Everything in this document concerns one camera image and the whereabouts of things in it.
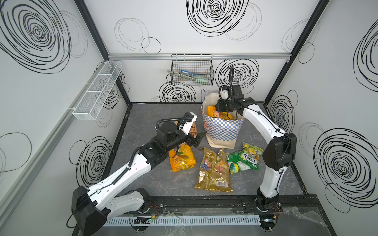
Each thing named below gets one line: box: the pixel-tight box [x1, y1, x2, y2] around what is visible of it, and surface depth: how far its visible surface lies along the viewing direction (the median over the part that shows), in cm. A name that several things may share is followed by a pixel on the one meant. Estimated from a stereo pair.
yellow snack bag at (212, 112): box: [207, 104, 234, 120], surface depth 86 cm
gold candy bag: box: [194, 147, 234, 193], surface depth 81 cm
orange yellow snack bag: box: [168, 142, 197, 173], surface depth 84 cm
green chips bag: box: [225, 142, 264, 175], surface depth 87 cm
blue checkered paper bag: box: [200, 88, 245, 149], surface depth 84 cm
